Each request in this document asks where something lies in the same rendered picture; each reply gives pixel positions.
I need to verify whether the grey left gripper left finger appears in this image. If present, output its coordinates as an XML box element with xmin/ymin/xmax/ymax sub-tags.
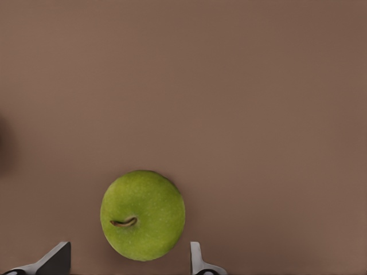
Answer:
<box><xmin>2</xmin><ymin>241</ymin><xmax>72</xmax><ymax>275</ymax></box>

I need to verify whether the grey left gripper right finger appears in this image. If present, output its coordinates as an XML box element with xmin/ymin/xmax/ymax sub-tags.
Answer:
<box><xmin>190</xmin><ymin>241</ymin><xmax>228</xmax><ymax>275</ymax></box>

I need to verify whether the green apple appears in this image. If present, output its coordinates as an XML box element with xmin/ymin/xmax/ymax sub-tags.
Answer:
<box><xmin>100</xmin><ymin>170</ymin><xmax>186</xmax><ymax>262</ymax></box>

